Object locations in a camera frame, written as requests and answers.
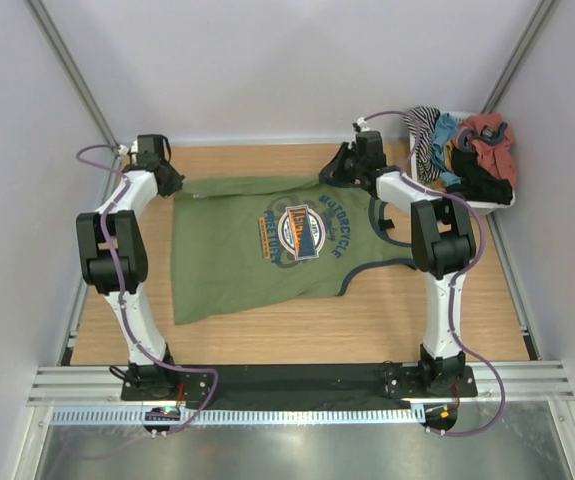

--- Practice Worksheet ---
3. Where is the green tank top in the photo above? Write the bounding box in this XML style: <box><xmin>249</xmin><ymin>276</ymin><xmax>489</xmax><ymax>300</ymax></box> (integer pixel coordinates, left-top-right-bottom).
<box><xmin>170</xmin><ymin>175</ymin><xmax>414</xmax><ymax>325</ymax></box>

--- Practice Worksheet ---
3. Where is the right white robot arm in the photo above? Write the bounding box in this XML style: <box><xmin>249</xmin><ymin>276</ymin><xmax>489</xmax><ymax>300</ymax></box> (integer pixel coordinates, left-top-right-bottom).
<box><xmin>320</xmin><ymin>130</ymin><xmax>477</xmax><ymax>396</ymax></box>

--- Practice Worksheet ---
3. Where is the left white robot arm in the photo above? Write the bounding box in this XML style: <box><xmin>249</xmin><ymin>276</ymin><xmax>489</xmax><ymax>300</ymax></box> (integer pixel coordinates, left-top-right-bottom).
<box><xmin>76</xmin><ymin>134</ymin><xmax>184</xmax><ymax>400</ymax></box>

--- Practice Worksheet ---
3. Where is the striped tank top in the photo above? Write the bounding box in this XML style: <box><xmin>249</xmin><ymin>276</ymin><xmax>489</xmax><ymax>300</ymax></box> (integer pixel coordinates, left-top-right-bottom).
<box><xmin>403</xmin><ymin>106</ymin><xmax>441</xmax><ymax>184</ymax></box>

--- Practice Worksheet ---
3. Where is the light blue tank top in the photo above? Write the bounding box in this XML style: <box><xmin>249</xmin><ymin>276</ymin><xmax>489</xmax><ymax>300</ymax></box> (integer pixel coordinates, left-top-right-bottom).
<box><xmin>430</xmin><ymin>112</ymin><xmax>462</xmax><ymax>186</ymax></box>

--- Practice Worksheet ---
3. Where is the black tank top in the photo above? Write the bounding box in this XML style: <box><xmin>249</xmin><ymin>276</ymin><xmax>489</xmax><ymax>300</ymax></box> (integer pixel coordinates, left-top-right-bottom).
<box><xmin>445</xmin><ymin>149</ymin><xmax>513</xmax><ymax>205</ymax></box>

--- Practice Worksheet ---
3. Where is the pink tank top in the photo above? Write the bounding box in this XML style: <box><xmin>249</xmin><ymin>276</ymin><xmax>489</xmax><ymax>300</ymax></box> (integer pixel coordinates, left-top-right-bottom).
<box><xmin>454</xmin><ymin>113</ymin><xmax>518</xmax><ymax>187</ymax></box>

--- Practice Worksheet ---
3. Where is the white laundry basket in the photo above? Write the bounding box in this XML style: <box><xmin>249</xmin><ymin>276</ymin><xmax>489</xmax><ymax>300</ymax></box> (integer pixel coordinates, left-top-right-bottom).
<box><xmin>403</xmin><ymin>106</ymin><xmax>516</xmax><ymax>215</ymax></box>

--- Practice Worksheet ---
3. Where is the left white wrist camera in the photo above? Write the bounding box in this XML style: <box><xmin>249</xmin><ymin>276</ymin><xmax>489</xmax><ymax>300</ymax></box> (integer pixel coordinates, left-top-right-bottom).
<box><xmin>117</xmin><ymin>140</ymin><xmax>138</xmax><ymax>161</ymax></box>

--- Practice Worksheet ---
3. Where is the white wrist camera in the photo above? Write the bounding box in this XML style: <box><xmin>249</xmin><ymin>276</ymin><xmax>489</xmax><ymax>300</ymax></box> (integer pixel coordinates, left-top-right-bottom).
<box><xmin>117</xmin><ymin>140</ymin><xmax>138</xmax><ymax>161</ymax></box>
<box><xmin>352</xmin><ymin>117</ymin><xmax>371</xmax><ymax>133</ymax></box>

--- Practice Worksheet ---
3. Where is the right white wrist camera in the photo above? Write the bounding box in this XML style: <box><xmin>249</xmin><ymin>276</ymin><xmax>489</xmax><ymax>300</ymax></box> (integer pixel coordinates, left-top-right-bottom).
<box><xmin>352</xmin><ymin>117</ymin><xmax>371</xmax><ymax>133</ymax></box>

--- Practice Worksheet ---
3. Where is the left aluminium corner post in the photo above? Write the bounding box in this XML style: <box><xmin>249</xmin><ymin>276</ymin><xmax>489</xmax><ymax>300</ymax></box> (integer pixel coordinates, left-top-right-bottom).
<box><xmin>23</xmin><ymin>0</ymin><xmax>118</xmax><ymax>145</ymax></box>

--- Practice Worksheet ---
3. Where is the aluminium corner post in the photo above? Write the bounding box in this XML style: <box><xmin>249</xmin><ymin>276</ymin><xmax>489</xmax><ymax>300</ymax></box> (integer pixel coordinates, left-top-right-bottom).
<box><xmin>481</xmin><ymin>0</ymin><xmax>561</xmax><ymax>114</ymax></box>
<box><xmin>23</xmin><ymin>0</ymin><xmax>118</xmax><ymax>145</ymax></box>

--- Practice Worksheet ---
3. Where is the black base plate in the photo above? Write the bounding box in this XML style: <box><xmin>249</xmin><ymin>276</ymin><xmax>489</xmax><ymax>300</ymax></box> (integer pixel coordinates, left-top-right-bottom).
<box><xmin>109</xmin><ymin>361</ymin><xmax>478</xmax><ymax>405</ymax></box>

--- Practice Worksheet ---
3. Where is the right aluminium corner post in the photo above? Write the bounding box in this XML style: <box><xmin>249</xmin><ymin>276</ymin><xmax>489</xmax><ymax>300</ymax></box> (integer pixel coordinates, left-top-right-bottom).
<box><xmin>481</xmin><ymin>0</ymin><xmax>561</xmax><ymax>114</ymax></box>

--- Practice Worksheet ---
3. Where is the white slotted cable duct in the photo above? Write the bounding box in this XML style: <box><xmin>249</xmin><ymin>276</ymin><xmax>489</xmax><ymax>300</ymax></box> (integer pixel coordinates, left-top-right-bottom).
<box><xmin>50</xmin><ymin>405</ymin><xmax>425</xmax><ymax>427</ymax></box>

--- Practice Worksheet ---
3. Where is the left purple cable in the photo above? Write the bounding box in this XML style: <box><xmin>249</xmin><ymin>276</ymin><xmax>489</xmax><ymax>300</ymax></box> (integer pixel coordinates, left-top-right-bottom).
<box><xmin>75</xmin><ymin>143</ymin><xmax>219</xmax><ymax>436</ymax></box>

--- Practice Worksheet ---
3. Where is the aluminium frame rail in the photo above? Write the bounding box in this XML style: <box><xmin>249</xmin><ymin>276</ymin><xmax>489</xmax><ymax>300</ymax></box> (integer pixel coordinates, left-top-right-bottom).
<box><xmin>27</xmin><ymin>361</ymin><xmax>574</xmax><ymax>407</ymax></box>

